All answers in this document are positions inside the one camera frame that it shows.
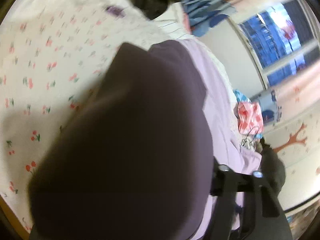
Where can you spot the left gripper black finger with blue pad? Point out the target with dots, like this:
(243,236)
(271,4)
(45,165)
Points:
(261,216)

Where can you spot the lavender large garment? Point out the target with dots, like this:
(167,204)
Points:
(137,163)

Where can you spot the person right hand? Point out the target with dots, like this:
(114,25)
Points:
(272,167)

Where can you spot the pink red checked cloth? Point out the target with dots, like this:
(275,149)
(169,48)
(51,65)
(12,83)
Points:
(250,119)

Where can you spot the pink cartoon curtain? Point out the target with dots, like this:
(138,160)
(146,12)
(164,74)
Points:
(291,108)

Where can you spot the light blue cloth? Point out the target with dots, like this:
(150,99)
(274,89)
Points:
(240,97)

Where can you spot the window with blue view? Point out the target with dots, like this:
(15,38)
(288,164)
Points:
(283,40)

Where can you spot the blue patterned curtain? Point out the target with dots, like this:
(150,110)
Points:
(206,14)

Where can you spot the purple glasses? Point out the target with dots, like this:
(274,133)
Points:
(115,11)

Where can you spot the white cherry print bedsheet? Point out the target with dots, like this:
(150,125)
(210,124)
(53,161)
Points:
(50,65)

